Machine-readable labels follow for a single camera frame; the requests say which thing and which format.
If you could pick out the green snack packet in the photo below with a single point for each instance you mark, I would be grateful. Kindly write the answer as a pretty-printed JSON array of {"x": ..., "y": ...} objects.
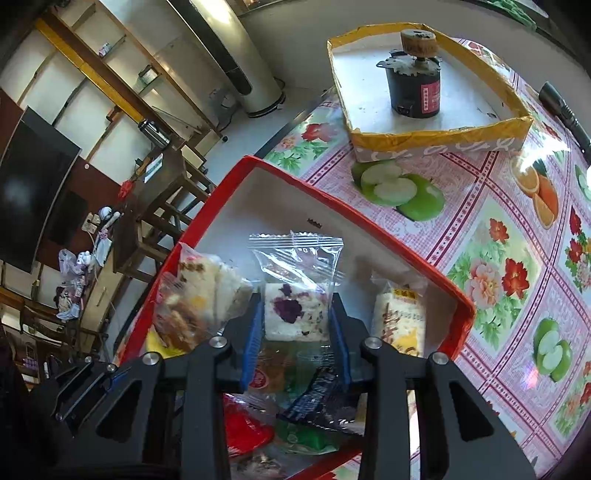
[{"x": 304, "y": 438}]

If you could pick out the red rimmed white tray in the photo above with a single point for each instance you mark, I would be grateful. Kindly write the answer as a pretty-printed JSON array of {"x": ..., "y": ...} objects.
[{"x": 277, "y": 203}]

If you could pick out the red snack packet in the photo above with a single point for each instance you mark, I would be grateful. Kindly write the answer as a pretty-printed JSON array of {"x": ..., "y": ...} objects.
[{"x": 247, "y": 429}]

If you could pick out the white tower air conditioner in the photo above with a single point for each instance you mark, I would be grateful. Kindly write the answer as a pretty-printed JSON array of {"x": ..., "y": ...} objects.
[{"x": 235, "y": 60}]

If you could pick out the clear white nougat packet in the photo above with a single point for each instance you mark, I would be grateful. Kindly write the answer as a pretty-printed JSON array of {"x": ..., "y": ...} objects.
[{"x": 203, "y": 281}]

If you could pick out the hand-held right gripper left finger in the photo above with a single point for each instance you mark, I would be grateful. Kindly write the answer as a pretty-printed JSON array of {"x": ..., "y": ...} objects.
[{"x": 251, "y": 350}]

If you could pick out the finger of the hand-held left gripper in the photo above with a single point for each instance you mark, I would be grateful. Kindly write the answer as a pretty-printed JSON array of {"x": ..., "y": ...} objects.
[
  {"x": 120, "y": 377},
  {"x": 85, "y": 392}
]

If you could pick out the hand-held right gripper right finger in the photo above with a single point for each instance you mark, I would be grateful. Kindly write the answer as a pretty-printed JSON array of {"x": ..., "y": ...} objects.
[{"x": 340, "y": 350}]

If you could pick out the long yellow white snack packet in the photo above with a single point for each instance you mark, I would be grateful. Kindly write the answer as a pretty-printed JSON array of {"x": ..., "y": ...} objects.
[{"x": 399, "y": 323}]

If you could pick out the wooden chair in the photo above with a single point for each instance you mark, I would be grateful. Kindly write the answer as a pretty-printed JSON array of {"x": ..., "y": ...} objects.
[{"x": 152, "y": 184}]

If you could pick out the wooden wall shelf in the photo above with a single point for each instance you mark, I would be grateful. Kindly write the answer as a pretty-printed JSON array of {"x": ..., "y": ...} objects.
[{"x": 83, "y": 69}]

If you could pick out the black television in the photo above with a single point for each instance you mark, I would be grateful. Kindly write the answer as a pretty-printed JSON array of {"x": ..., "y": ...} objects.
[{"x": 37, "y": 184}]

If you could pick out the black motor with red label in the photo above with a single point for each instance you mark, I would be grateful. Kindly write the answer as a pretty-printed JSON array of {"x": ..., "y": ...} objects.
[{"x": 413, "y": 87}]

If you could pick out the plastic bags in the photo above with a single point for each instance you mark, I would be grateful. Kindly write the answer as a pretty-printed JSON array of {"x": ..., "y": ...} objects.
[{"x": 76, "y": 272}]

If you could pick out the green cloth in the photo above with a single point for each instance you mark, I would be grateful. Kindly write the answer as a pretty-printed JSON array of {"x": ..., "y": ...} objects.
[{"x": 512, "y": 11}]

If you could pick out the clear biscuit packet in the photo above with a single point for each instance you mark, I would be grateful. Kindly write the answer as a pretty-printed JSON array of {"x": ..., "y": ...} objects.
[{"x": 272, "y": 374}]

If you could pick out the black snack packet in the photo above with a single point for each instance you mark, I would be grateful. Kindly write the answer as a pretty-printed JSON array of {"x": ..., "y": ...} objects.
[{"x": 318, "y": 397}]

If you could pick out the clear purple cake packet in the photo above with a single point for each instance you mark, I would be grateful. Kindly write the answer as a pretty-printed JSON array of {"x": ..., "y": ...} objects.
[{"x": 295, "y": 314}]

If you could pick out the clear nut bar packet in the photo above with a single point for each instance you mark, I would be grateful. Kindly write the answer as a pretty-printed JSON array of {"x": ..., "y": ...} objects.
[{"x": 180, "y": 318}]

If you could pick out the yellow rimmed cardboard box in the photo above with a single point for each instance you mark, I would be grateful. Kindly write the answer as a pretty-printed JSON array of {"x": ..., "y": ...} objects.
[{"x": 461, "y": 110}]

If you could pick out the black flashlight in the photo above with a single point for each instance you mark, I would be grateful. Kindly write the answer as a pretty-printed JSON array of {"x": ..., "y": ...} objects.
[{"x": 565, "y": 115}]

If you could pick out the fruit printed tablecloth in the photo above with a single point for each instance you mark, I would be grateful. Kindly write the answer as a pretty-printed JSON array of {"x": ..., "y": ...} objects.
[{"x": 461, "y": 221}]

